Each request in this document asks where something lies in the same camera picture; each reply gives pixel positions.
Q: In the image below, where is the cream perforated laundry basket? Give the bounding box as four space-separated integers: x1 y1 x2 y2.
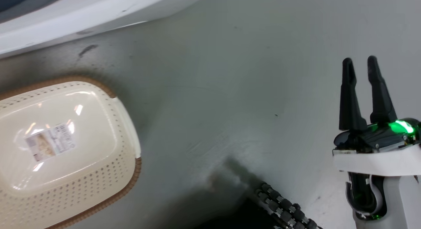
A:
0 75 142 229

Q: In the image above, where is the paper label sticker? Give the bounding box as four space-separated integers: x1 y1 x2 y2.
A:
25 122 77 163

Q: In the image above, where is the white washing machine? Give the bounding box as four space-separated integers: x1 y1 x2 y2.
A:
0 0 211 59

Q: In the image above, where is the dark washing machine door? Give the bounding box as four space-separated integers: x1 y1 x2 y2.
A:
0 0 71 24

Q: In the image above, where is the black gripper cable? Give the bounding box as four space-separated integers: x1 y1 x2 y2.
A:
347 172 375 219

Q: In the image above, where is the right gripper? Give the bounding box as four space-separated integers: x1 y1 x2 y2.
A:
333 56 421 154

